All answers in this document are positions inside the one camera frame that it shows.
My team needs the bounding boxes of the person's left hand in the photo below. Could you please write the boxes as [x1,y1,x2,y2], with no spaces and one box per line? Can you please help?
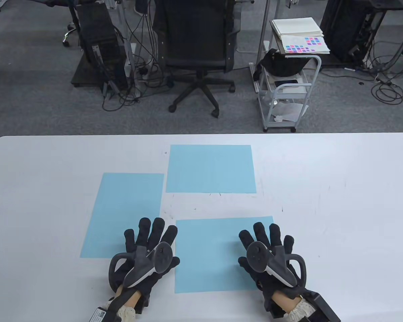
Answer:
[124,217,181,301]

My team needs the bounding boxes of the person's right hand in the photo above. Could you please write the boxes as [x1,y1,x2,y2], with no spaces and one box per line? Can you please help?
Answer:
[238,222,306,299]

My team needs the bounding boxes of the grey hand controller with ring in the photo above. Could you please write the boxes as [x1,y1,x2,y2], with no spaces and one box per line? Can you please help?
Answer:
[108,243,174,293]
[247,242,307,288]

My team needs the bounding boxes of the light blue paper sheet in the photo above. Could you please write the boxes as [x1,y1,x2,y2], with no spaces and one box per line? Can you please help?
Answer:
[175,216,274,294]
[80,173,165,259]
[166,145,257,194]

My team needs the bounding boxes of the person's left forearm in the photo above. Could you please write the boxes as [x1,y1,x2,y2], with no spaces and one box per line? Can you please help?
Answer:
[107,287,145,322]

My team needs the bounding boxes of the crumpled white paper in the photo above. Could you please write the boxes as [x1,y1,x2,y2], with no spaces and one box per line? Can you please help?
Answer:
[272,102,309,123]

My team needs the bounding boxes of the black wrist sensor box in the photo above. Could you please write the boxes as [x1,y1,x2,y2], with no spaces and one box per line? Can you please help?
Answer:
[89,307,116,322]
[302,292,341,322]

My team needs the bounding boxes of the grey metal utility cart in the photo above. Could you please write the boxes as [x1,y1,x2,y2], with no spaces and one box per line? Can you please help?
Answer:
[249,40,322,132]

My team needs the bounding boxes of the black bag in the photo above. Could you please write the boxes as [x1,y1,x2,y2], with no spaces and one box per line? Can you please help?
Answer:
[254,49,311,81]

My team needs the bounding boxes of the black floor platform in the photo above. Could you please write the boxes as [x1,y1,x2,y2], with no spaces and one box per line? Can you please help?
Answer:
[71,55,128,89]

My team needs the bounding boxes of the white sheet with coloured stickers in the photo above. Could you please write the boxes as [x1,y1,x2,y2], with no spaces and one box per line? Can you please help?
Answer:
[278,35,331,55]

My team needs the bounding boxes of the black mesh office chair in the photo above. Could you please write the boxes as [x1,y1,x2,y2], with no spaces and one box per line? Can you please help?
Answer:
[153,0,241,118]

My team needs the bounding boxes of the black computer tower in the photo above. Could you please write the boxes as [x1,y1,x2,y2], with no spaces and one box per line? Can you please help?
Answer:
[77,3,128,91]

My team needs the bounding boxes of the white paper pad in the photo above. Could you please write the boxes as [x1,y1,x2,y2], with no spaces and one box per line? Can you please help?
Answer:
[271,17,324,38]

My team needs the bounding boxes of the grey metal desk leg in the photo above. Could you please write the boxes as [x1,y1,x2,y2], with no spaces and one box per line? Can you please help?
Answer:
[257,0,271,46]

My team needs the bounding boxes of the chrome chair base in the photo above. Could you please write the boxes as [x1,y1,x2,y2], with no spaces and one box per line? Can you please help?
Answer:
[62,22,79,47]

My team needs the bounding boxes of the black equipment cabinet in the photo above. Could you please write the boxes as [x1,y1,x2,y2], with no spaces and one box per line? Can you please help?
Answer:
[320,0,387,66]

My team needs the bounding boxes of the black wrist camera block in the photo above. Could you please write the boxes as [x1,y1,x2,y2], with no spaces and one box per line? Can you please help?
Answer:
[264,299,289,319]

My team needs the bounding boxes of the tangle of black floor cables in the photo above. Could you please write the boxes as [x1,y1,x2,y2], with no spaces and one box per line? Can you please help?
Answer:
[322,20,403,105]
[102,13,170,112]

